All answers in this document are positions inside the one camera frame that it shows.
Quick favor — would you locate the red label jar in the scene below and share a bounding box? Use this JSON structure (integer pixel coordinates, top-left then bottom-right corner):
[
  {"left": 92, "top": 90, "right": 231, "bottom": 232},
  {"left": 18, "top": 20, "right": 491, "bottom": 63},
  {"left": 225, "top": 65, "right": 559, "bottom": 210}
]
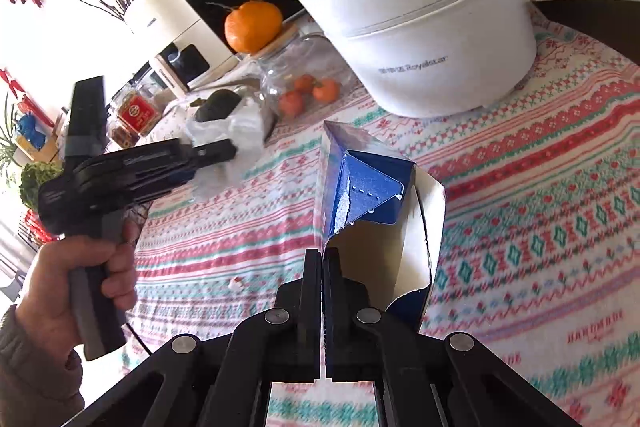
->
[{"left": 116, "top": 89, "right": 161, "bottom": 148}]

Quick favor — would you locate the dark green avocado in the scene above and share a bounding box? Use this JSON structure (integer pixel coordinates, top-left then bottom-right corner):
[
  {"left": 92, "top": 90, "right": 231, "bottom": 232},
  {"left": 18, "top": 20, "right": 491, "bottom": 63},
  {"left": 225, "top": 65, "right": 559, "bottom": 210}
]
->
[{"left": 194, "top": 89, "right": 240, "bottom": 122}]

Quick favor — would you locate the person's left hand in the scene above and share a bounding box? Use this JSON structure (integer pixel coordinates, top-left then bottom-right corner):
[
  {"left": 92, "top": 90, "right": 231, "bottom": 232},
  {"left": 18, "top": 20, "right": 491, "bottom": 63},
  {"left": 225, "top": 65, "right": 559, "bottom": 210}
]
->
[{"left": 15, "top": 219, "right": 142, "bottom": 360}]

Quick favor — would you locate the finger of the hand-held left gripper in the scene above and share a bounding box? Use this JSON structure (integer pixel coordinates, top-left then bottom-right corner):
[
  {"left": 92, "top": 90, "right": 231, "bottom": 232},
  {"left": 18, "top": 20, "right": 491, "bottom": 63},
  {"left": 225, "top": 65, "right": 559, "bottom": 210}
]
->
[{"left": 185, "top": 138, "right": 238, "bottom": 168}]

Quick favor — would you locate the person's left forearm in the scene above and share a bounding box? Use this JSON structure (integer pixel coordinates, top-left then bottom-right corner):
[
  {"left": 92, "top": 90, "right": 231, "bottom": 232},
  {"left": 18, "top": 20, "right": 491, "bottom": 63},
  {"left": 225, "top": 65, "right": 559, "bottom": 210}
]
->
[{"left": 0, "top": 304, "right": 86, "bottom": 427}]

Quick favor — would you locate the large orange fruit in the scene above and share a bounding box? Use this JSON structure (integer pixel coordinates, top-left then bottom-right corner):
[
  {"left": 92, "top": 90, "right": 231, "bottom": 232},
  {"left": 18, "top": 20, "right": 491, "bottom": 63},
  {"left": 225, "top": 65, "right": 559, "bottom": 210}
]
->
[{"left": 224, "top": 0, "right": 284, "bottom": 54}]

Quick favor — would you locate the clear plastic bag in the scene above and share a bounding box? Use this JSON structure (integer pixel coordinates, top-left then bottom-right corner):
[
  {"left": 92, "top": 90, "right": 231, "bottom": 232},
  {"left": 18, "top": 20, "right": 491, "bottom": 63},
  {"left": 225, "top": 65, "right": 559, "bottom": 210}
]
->
[{"left": 185, "top": 79, "right": 278, "bottom": 198}]

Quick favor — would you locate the blue paper carton box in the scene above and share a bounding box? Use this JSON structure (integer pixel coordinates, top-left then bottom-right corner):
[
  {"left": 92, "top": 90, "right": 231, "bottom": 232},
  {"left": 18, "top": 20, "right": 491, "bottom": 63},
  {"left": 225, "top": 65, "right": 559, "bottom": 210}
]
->
[{"left": 315, "top": 119, "right": 447, "bottom": 335}]

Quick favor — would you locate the clear glass jar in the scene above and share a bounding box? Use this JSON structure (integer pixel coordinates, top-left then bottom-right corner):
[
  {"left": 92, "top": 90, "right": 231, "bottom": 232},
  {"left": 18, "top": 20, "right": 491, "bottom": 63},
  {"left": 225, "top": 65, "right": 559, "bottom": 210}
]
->
[{"left": 247, "top": 27, "right": 351, "bottom": 128}]

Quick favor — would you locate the black cable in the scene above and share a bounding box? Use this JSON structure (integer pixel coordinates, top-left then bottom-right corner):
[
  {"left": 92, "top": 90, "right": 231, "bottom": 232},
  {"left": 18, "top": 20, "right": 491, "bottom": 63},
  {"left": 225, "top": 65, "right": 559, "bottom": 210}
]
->
[{"left": 122, "top": 324, "right": 153, "bottom": 355}]

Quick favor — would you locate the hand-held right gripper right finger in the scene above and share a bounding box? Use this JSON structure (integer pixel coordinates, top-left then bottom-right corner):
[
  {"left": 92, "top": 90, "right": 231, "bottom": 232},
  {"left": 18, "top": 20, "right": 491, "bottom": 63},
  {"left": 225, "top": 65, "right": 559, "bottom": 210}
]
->
[{"left": 322, "top": 248, "right": 583, "bottom": 427}]

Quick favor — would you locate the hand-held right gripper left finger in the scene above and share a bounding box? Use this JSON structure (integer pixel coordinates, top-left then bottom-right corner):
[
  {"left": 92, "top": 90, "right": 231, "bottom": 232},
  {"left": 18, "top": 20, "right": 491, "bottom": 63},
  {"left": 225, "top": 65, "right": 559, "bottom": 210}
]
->
[{"left": 82, "top": 248, "right": 323, "bottom": 427}]

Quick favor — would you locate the small white kitchen appliance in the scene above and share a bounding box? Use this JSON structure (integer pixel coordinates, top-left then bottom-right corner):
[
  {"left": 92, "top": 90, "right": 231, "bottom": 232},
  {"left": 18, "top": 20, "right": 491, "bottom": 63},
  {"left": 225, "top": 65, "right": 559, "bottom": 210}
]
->
[{"left": 152, "top": 42, "right": 241, "bottom": 90}]

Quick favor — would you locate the patterned knit tablecloth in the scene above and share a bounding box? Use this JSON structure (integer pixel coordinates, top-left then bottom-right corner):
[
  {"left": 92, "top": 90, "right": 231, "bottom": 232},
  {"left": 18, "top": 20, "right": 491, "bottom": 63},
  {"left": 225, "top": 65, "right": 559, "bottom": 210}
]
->
[{"left": 120, "top": 12, "right": 640, "bottom": 427}]

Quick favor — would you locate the green potted plant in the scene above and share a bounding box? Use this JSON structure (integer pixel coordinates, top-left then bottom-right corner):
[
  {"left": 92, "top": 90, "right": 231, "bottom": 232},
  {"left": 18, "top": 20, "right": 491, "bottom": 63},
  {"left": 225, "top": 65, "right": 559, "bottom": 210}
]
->
[{"left": 20, "top": 159, "right": 63, "bottom": 210}]

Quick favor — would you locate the white electric cooking pot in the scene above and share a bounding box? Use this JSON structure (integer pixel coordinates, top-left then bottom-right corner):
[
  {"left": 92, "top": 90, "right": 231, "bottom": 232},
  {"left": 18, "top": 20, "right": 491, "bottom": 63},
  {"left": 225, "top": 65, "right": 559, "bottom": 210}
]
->
[{"left": 284, "top": 0, "right": 640, "bottom": 118}]

